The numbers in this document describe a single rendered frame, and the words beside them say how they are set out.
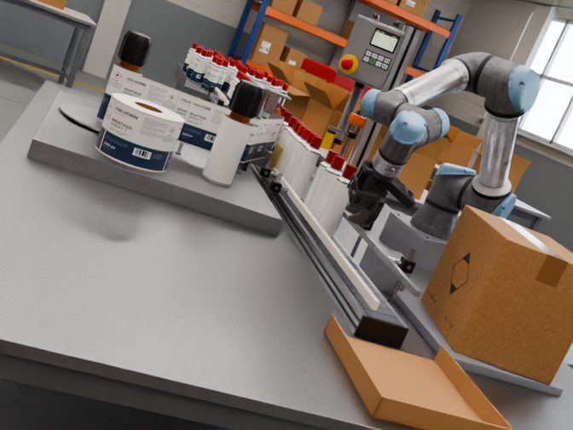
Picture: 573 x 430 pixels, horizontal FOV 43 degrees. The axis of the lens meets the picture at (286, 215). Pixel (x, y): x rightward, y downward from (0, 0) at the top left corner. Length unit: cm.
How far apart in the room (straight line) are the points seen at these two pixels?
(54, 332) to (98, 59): 866
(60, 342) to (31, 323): 5
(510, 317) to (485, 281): 10
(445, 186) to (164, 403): 143
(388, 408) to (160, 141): 100
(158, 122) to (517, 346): 102
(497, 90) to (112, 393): 135
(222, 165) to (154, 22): 782
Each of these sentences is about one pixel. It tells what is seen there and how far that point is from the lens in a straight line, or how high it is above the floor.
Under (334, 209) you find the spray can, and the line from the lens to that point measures 193.
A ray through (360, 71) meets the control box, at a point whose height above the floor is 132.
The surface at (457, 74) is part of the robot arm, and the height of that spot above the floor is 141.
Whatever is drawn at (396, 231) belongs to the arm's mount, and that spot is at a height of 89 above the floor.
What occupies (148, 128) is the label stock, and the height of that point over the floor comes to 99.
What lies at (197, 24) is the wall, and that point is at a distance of 994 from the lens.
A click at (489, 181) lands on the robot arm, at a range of 224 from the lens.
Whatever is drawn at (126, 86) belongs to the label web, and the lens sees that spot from 224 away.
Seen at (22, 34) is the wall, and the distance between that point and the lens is 966.
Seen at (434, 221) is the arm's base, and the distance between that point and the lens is 235.
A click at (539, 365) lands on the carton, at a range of 170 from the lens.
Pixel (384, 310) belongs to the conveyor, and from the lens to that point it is 157.
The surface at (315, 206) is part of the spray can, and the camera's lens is 201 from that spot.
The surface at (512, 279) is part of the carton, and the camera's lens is 160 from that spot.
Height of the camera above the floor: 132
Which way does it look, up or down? 13 degrees down
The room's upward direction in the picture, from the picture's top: 22 degrees clockwise
